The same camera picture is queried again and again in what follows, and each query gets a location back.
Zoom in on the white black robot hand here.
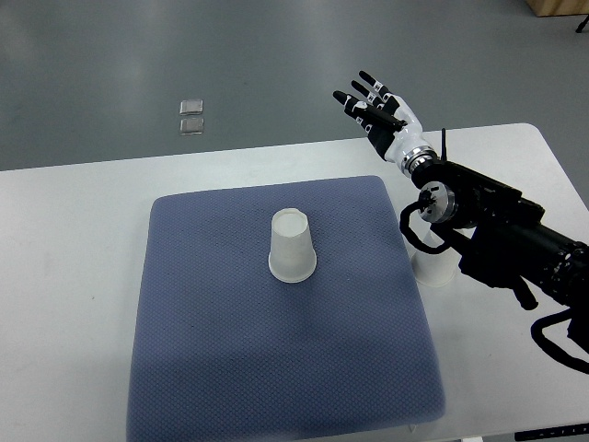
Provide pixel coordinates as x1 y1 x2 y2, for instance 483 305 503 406
333 71 437 177

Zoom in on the white paper cup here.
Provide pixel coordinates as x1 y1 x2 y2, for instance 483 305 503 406
268 208 317 284
410 249 460 287

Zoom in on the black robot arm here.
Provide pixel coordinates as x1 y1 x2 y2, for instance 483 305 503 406
399 147 588 313

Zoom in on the white paper cup on cushion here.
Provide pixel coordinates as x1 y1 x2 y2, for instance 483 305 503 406
268 208 317 284

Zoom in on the wooden box corner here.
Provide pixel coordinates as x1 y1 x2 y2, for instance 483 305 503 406
525 0 588 17

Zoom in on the upper metal floor plate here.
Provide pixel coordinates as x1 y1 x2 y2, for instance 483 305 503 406
179 99 203 115

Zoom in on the black tripod foot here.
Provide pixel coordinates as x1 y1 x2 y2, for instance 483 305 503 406
575 16 589 33

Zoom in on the blue quilted cushion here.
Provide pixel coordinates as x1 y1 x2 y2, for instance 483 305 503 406
126 176 445 441

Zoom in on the black table edge panel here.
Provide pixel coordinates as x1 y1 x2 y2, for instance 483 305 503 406
514 424 588 441

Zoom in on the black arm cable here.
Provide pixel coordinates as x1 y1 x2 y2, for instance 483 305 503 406
529 307 589 375

